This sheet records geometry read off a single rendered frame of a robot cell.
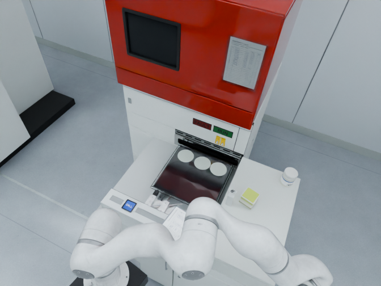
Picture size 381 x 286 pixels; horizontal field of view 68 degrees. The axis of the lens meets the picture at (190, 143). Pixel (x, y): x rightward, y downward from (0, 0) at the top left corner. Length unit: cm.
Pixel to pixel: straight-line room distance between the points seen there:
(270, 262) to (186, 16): 97
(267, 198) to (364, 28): 175
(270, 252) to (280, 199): 82
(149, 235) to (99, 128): 246
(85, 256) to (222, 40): 95
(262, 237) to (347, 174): 257
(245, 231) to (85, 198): 209
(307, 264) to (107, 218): 66
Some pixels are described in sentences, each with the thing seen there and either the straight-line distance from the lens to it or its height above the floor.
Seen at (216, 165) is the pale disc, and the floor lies 90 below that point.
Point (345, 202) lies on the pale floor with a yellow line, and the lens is 306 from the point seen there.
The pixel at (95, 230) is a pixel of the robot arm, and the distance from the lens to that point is 102.
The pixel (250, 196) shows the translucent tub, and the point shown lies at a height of 103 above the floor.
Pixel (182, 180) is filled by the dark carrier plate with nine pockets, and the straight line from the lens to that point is 162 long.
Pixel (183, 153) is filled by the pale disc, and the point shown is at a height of 90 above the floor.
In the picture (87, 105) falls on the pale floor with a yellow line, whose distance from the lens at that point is 354.
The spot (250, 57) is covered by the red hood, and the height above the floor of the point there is 162.
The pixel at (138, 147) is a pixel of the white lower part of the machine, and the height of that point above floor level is 63.
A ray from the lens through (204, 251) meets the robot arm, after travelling 77.
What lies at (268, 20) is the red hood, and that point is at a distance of 117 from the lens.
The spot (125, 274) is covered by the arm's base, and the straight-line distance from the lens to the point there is 139.
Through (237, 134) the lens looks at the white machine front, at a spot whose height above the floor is 112.
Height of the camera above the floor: 224
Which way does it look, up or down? 48 degrees down
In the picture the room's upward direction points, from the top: 5 degrees clockwise
